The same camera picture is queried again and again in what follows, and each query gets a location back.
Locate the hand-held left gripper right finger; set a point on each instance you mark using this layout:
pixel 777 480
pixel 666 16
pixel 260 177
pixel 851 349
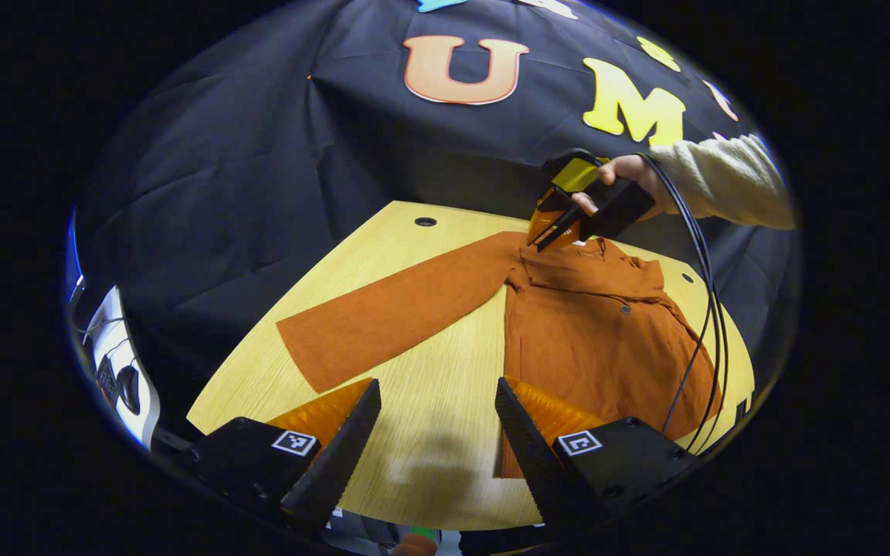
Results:
pixel 534 455

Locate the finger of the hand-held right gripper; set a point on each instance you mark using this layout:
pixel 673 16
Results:
pixel 565 230
pixel 547 216

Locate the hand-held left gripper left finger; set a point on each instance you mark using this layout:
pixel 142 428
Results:
pixel 341 455

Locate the orange ribbed jacket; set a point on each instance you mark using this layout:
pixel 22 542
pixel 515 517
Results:
pixel 592 340

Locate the white device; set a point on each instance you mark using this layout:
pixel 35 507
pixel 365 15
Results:
pixel 117 371

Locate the black backdrop cloth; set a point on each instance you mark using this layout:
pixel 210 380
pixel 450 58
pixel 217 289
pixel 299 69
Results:
pixel 259 170

